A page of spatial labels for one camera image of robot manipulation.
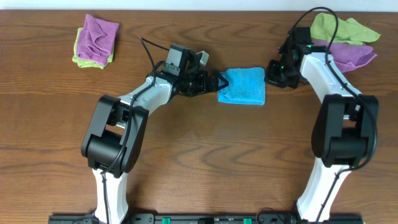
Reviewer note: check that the crumpled green cloth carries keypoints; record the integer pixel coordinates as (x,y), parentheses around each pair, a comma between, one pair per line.
(349,31)

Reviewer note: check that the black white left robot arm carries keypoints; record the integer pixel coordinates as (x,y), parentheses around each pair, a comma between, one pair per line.
(114,138)

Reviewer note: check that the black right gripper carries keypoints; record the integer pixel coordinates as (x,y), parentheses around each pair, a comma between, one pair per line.
(273,74)

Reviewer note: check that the blue microfibre cloth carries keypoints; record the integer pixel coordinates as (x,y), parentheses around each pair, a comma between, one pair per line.
(246,86)

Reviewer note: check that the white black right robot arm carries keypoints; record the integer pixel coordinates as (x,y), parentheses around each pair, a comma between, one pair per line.
(344,135)

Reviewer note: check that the folded purple cloth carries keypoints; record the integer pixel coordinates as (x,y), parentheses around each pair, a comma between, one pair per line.
(96,40)

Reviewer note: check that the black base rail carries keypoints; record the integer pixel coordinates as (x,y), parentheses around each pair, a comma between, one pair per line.
(262,218)

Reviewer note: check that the crumpled purple cloth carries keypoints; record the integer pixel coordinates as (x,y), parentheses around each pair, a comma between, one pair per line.
(349,57)

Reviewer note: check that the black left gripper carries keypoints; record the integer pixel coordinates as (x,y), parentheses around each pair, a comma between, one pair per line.
(210,80)

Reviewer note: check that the folded green cloth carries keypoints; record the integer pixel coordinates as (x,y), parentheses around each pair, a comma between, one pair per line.
(83,63)

